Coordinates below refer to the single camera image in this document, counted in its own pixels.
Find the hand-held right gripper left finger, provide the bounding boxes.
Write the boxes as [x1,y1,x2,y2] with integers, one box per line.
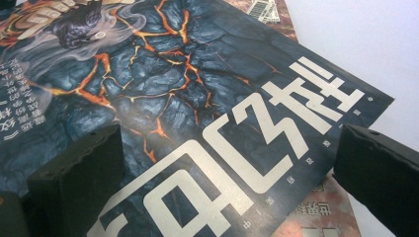
[28,123,126,237]

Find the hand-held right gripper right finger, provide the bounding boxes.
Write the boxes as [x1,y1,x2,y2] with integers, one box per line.
[333,124,419,237]

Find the red-brown cover magazine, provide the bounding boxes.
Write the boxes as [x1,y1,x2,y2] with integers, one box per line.
[223,0,364,237]

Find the dark blue lava-pattern magazine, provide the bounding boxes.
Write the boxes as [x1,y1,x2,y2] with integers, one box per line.
[0,0,395,237]

